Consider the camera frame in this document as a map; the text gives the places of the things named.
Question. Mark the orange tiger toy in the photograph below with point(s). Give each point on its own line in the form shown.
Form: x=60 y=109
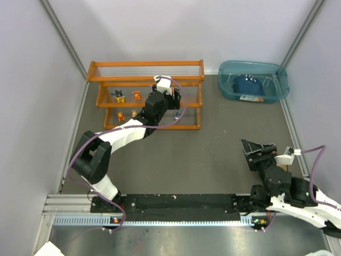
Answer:
x=137 y=95

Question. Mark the black yellow dog toy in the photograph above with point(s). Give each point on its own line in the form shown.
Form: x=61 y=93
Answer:
x=118 y=95

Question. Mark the orange wooden shelf rack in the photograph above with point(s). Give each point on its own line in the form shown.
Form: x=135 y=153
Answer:
x=139 y=74

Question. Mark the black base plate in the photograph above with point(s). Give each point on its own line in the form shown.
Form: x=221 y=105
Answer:
x=190 y=207

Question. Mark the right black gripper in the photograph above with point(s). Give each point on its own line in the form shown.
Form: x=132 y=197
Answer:
x=259 y=155

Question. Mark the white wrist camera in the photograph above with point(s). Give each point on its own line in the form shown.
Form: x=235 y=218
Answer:
x=288 y=156
x=162 y=84

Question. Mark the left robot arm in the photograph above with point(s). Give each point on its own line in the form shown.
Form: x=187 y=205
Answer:
x=92 y=155

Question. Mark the teal plastic tub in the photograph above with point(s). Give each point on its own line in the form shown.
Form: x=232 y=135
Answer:
x=272 y=77

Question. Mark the yellow bear toy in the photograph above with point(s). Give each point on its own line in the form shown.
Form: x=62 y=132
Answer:
x=120 y=116

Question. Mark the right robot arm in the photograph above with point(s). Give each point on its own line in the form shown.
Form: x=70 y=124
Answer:
x=282 y=192

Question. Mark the round wooden disc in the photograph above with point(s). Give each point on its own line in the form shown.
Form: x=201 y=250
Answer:
x=284 y=167

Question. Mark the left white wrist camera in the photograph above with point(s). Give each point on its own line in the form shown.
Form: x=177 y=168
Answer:
x=162 y=84

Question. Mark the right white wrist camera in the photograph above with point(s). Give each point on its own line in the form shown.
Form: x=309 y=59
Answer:
x=288 y=156

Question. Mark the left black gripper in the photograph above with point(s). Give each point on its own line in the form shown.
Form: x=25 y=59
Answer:
x=175 y=98

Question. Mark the grey slotted cable duct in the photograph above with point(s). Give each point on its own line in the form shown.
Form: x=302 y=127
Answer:
x=108 y=221

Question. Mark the label card in tub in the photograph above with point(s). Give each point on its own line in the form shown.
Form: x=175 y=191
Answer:
x=253 y=99

